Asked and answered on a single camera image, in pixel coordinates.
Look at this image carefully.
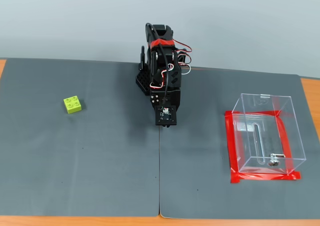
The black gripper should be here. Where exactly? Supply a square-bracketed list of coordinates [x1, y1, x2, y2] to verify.
[149, 87, 181, 129]

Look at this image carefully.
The green lego block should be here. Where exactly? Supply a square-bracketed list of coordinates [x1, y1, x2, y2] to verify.
[63, 95, 83, 115]

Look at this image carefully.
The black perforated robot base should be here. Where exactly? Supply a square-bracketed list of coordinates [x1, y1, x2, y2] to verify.
[134, 69, 152, 97]

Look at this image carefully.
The transparent plastic box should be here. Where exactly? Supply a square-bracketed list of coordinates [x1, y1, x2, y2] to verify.
[232, 93, 307, 176]

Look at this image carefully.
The silver metal box latch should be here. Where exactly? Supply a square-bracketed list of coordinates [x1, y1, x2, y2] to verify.
[268, 153, 286, 166]

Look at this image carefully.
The dark grey mat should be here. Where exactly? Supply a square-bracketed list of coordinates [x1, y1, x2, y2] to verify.
[0, 58, 161, 217]
[158, 65, 320, 220]

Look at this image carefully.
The red tape strip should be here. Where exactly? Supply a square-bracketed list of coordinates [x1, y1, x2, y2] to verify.
[274, 114, 296, 176]
[229, 171, 302, 184]
[224, 109, 285, 118]
[224, 110, 240, 184]

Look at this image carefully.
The black table clamp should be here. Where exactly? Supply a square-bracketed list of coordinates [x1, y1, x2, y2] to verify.
[177, 51, 191, 68]
[138, 45, 148, 71]

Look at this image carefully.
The red tape band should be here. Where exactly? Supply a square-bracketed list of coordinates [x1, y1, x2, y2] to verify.
[150, 39, 175, 49]

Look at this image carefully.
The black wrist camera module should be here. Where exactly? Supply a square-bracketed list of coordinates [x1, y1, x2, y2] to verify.
[154, 105, 178, 126]

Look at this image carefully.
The red white servo wire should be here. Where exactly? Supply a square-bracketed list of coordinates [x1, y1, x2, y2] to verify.
[172, 38, 193, 74]
[149, 63, 176, 89]

